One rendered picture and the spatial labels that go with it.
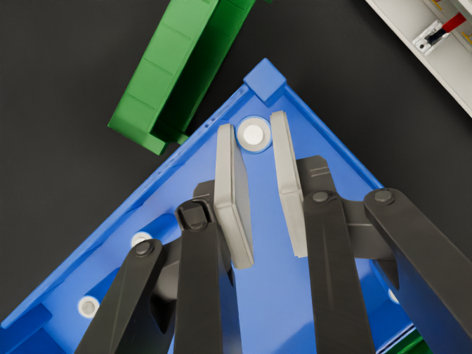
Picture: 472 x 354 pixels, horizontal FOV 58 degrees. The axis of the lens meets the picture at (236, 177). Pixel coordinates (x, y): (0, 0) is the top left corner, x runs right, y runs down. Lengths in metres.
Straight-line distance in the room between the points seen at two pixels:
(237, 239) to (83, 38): 0.72
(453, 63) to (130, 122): 0.45
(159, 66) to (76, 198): 0.36
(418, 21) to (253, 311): 0.46
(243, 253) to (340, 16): 0.65
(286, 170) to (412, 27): 0.53
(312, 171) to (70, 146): 0.71
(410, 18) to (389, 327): 0.45
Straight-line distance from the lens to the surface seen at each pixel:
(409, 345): 0.52
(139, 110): 0.58
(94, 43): 0.83
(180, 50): 0.57
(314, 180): 0.16
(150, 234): 0.30
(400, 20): 0.67
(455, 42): 0.67
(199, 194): 0.17
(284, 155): 0.16
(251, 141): 0.20
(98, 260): 0.39
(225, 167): 0.17
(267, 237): 0.35
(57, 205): 0.87
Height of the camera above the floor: 0.74
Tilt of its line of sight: 81 degrees down
